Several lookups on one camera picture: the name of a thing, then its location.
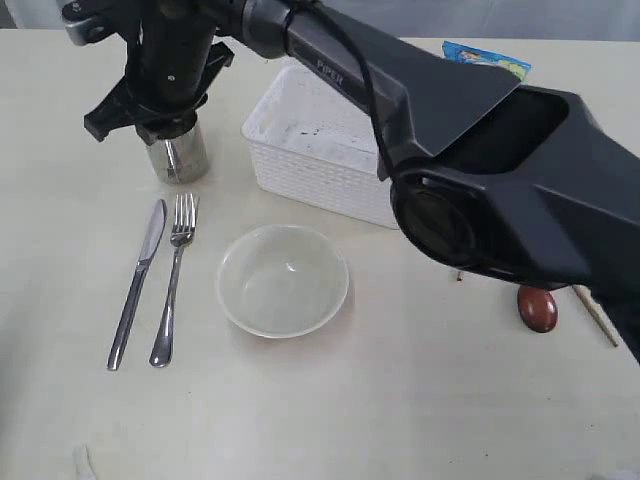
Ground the stainless steel cup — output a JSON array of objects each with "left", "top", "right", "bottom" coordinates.
[{"left": 146, "top": 121, "right": 210, "bottom": 185}]

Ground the brown wooden spoon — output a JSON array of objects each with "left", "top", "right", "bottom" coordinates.
[{"left": 517, "top": 285, "right": 558, "bottom": 333}]

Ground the white patterned ceramic bowl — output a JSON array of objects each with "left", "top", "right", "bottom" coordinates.
[{"left": 216, "top": 224, "right": 350, "bottom": 339}]

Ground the blue chips bag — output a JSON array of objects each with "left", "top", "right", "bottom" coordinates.
[{"left": 442, "top": 41, "right": 532, "bottom": 81}]

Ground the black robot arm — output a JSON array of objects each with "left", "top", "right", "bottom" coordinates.
[{"left": 61, "top": 1, "right": 639, "bottom": 353}]

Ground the silver metal fork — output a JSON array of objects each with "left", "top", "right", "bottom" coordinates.
[{"left": 149, "top": 193, "right": 198, "bottom": 368}]

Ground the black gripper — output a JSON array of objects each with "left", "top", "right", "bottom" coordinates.
[{"left": 84, "top": 1, "right": 235, "bottom": 146}]

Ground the silver metal knife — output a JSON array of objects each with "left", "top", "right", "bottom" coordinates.
[{"left": 107, "top": 199, "right": 166, "bottom": 371}]

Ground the black cable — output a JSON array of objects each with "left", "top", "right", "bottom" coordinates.
[{"left": 279, "top": 0, "right": 406, "bottom": 191}]

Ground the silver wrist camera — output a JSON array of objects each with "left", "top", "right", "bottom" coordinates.
[{"left": 61, "top": 0, "right": 125, "bottom": 46}]

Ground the white plastic woven basket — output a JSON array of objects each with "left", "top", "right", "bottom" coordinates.
[{"left": 241, "top": 60, "right": 398, "bottom": 230}]

